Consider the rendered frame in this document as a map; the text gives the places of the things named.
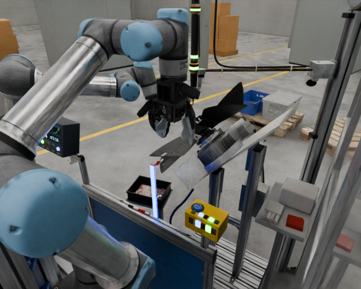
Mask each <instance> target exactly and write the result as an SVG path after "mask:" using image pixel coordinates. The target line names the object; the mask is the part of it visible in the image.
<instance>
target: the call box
mask: <svg viewBox="0 0 361 289"><path fill-rule="evenodd" d="M196 203H199V204H201V205H202V210H200V211H197V212H196V214H192V213H191V211H192V210H194V209H193V205H194V204H196ZM200 212H201V213H203V214H204V215H207V216H209V218H210V217H212V218H214V221H215V220H218V221H219V224H218V225H217V224H215V223H214V221H213V222H211V221H209V218H208V219H205V218H203V217H204V215H203V216H202V217H200V216H198V215H199V213H200ZM189 217H191V218H193V219H194V223H193V224H191V223H189ZM228 219H229V213H228V212H226V211H224V210H222V209H219V208H217V207H215V206H212V205H210V204H208V203H206V202H203V201H201V200H199V199H196V200H195V201H194V202H193V203H192V204H191V206H190V207H189V208H188V209H187V210H186V211H185V227H187V228H189V229H191V230H193V231H195V232H197V233H199V234H201V235H203V236H205V237H207V238H208V239H210V240H213V241H215V242H216V243H217V242H218V241H219V239H220V238H221V236H222V235H223V233H224V232H225V230H226V228H227V224H228ZM196 220H197V221H199V222H201V223H204V224H206V225H208V226H210V227H211V228H214V229H216V230H217V231H216V235H213V234H211V233H209V232H207V231H206V230H203V229H201V227H200V228H199V227H197V226H195V221H196Z"/></svg>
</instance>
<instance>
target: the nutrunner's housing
mask: <svg viewBox="0 0 361 289"><path fill-rule="evenodd" d="M191 4H200V0H191ZM190 86H191V87H197V73H190Z"/></svg>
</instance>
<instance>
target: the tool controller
mask: <svg viewBox="0 0 361 289"><path fill-rule="evenodd" d="M43 140H44V144H42V143H41V142H40V143H39V144H38V146H40V147H42V148H43V149H46V150H48V151H50V152H52V153H54V154H56V155H58V156H60V157H62V158H65V157H69V156H72V155H75V154H77V153H78V154H79V146H80V123H78V122H75V121H73V120H70V119H67V118H64V117H61V118H60V119H59V120H58V122H57V123H56V124H55V125H54V126H53V127H52V129H51V130H50V131H49V140H47V139H45V138H44V139H43ZM46 142H49V146H47V145H46ZM52 144H54V149H53V148H52V147H51V145H52ZM57 147H60V151H57Z"/></svg>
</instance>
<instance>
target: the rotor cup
mask: <svg viewBox="0 0 361 289"><path fill-rule="evenodd" d="M198 118H200V120H202V115H199V116H197V117H196V122H195V134H197V135H201V136H202V137H201V139H199V140H198V141H197V143H196V145H197V146H199V145H200V144H201V143H202V142H203V141H204V140H206V139H207V138H208V137H209V136H210V135H212V134H213V133H214V132H216V131H217V129H216V128H213V129H212V130H211V129H209V127H205V126H201V125H198V123H199V121H200V120H199V119H198Z"/></svg>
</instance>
